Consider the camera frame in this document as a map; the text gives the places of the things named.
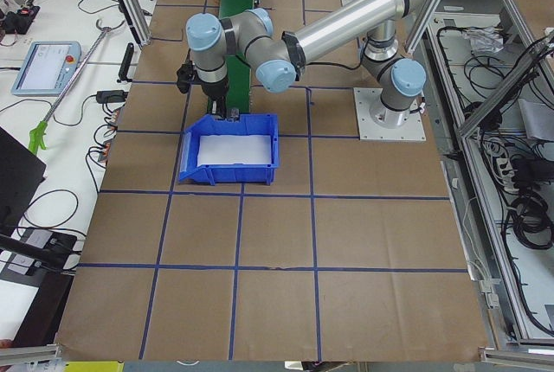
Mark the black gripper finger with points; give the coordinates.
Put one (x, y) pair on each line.
(213, 109)
(222, 110)

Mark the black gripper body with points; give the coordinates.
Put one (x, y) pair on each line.
(215, 90)

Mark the red push button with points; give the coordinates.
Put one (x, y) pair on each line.
(234, 115)

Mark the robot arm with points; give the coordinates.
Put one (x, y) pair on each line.
(277, 64)

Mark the white foam pad left bin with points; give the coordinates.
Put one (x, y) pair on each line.
(232, 149)

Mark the blue bin left side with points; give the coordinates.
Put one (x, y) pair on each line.
(249, 124)

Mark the green conveyor belt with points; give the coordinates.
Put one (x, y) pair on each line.
(238, 72)

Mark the black power adapter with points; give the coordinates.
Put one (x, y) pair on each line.
(111, 96)

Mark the teach pendant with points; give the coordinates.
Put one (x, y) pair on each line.
(47, 68)

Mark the grabber reacher tool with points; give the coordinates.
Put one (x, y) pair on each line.
(36, 135)

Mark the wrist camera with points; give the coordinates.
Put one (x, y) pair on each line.
(185, 77)

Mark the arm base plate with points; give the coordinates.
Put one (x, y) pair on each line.
(378, 123)

